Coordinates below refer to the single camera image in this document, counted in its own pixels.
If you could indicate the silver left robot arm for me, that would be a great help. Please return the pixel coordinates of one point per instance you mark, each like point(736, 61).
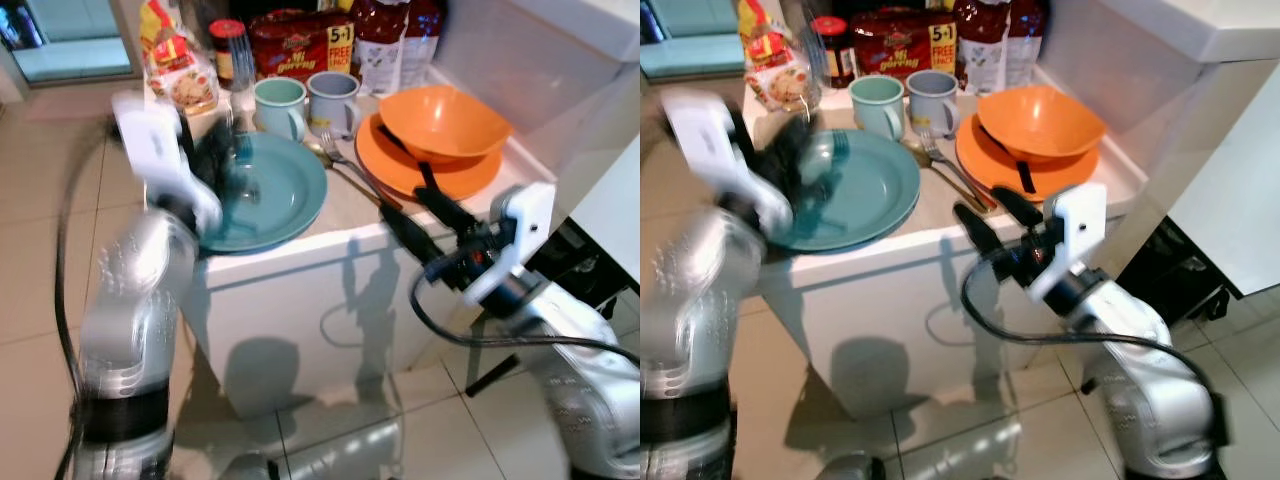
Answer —
point(700, 320)
point(130, 300)

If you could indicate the glass door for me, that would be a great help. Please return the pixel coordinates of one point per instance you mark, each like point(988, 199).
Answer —
point(70, 40)
point(690, 40)

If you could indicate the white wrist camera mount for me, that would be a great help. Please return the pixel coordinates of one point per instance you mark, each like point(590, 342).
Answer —
point(710, 135)
point(150, 140)
point(525, 215)
point(1080, 215)

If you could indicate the glass jar red lid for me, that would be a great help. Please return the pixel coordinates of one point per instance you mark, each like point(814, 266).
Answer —
point(832, 50)
point(228, 55)

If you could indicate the teal plate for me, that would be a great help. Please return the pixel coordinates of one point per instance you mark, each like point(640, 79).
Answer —
point(870, 195)
point(285, 195)

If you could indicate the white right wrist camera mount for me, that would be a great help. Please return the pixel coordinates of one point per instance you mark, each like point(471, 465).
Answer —
point(525, 215)
point(1080, 215)

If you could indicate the black utensil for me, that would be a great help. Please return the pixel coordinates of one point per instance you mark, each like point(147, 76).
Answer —
point(1025, 178)
point(430, 178)

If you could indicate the grey blue mug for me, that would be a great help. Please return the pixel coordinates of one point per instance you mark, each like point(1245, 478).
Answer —
point(930, 100)
point(330, 100)

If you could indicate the orange plate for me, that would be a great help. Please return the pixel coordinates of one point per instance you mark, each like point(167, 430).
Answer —
point(990, 165)
point(460, 178)

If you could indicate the red noodle multipack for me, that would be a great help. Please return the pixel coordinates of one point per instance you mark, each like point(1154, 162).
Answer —
point(900, 45)
point(300, 45)

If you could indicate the yellow white noodle packet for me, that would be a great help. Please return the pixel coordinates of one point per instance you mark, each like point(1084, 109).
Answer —
point(180, 70)
point(775, 70)

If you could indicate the orange bowl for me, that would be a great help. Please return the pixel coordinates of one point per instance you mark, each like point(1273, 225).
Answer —
point(445, 125)
point(1045, 125)

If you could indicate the dark red snack bag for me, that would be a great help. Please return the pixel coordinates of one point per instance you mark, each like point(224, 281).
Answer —
point(385, 40)
point(985, 35)
point(425, 25)
point(1025, 25)

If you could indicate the gold metal spoon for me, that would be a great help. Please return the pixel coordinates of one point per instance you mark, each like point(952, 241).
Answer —
point(316, 150)
point(912, 153)

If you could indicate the white partition frame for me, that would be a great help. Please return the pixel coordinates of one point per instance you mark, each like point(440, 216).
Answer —
point(1120, 80)
point(520, 70)

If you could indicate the pale green mug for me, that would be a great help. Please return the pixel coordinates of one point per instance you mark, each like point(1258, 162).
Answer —
point(875, 105)
point(278, 105)

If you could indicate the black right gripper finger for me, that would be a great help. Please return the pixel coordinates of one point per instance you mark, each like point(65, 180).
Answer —
point(410, 238)
point(982, 233)
point(445, 212)
point(1018, 208)

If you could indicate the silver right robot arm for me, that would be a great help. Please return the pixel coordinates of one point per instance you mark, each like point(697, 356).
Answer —
point(580, 380)
point(1150, 390)

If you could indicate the grey robot foot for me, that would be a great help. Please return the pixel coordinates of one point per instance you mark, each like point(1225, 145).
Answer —
point(252, 468)
point(850, 468)

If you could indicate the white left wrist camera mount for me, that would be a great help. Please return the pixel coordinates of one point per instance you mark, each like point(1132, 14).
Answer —
point(710, 135)
point(150, 140)

